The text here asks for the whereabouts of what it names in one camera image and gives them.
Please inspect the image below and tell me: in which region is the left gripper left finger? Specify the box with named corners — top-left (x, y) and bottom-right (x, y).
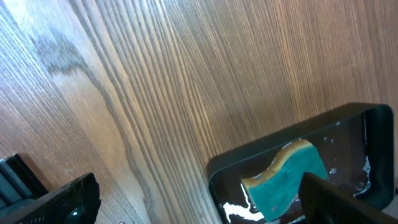
top-left (1, 172), bottom-right (101, 224)

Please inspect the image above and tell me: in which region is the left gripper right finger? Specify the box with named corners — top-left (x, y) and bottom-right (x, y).
top-left (298, 172), bottom-right (397, 224)

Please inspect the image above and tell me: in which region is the teal yellow sponge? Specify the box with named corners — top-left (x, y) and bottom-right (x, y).
top-left (241, 139), bottom-right (328, 221)

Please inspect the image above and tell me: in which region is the black water tray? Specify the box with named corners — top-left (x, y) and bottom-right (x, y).
top-left (206, 103), bottom-right (396, 223)

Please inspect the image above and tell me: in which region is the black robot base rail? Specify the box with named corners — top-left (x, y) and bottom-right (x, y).
top-left (1, 154), bottom-right (48, 210)

